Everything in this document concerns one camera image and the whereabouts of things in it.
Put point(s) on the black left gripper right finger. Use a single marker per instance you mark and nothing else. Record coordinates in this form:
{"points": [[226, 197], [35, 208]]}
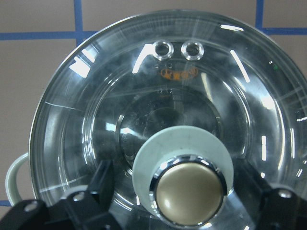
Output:
{"points": [[270, 208]]}

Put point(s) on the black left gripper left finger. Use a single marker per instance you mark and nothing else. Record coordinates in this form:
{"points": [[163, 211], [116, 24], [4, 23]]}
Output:
{"points": [[87, 209]]}

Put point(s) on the glass pot lid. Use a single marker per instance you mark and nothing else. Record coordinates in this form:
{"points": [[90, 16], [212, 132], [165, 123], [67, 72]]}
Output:
{"points": [[174, 98]]}

